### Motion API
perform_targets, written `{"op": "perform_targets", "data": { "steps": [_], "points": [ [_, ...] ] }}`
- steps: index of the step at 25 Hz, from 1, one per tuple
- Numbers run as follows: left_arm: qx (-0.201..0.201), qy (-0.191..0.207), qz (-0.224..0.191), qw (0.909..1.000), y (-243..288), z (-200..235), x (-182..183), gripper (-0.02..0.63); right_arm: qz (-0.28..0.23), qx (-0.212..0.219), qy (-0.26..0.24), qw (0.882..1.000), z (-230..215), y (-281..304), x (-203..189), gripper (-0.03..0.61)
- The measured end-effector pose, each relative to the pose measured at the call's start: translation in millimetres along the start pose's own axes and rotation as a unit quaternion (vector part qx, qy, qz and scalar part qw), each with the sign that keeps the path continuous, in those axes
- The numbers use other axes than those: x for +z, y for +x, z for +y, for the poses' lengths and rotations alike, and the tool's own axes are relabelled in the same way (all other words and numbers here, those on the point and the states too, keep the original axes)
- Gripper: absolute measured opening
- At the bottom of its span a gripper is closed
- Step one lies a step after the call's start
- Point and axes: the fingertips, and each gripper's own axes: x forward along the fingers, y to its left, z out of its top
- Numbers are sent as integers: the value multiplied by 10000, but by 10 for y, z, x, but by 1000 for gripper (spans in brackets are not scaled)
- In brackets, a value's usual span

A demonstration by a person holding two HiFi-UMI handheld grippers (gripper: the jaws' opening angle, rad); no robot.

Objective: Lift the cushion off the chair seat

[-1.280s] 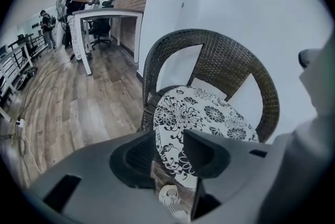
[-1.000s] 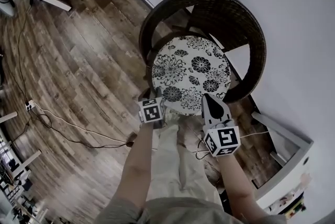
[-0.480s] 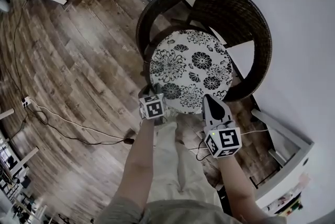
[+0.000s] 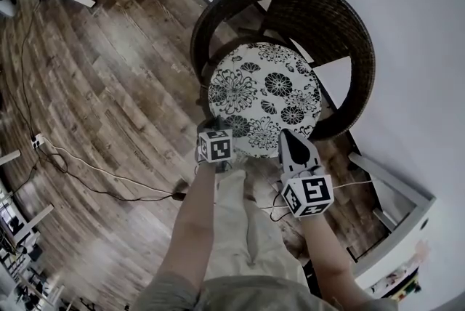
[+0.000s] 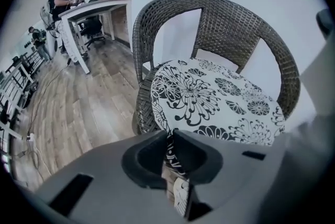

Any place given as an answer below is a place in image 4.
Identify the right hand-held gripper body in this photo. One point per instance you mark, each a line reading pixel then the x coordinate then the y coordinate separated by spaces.
pixel 309 195

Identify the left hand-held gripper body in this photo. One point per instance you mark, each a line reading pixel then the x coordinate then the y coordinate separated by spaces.
pixel 216 145

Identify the round floral cushion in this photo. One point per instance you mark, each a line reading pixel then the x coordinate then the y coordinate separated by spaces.
pixel 276 59

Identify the dark wicker chair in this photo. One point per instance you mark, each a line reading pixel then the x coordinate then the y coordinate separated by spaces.
pixel 312 0

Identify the person's left forearm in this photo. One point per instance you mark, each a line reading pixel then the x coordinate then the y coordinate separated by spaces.
pixel 192 208

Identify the person's right forearm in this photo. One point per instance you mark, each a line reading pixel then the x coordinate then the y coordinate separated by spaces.
pixel 323 251

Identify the person's right hand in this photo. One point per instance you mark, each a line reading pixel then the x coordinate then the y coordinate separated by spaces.
pixel 312 170

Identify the black power adapter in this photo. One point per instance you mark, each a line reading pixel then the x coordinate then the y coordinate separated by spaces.
pixel 178 194

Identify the person's beige trousers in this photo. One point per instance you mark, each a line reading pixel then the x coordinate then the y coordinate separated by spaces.
pixel 232 215

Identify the white desk with grommet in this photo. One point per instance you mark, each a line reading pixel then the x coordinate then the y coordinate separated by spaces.
pixel 414 208

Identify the person's grey shirt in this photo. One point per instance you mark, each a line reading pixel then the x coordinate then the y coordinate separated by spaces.
pixel 254 295

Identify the colourful items on desk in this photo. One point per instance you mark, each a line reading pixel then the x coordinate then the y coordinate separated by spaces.
pixel 397 284

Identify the white power strip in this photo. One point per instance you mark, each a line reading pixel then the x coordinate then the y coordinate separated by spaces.
pixel 36 141

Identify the white desk legs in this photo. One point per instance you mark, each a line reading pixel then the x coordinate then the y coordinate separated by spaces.
pixel 31 226

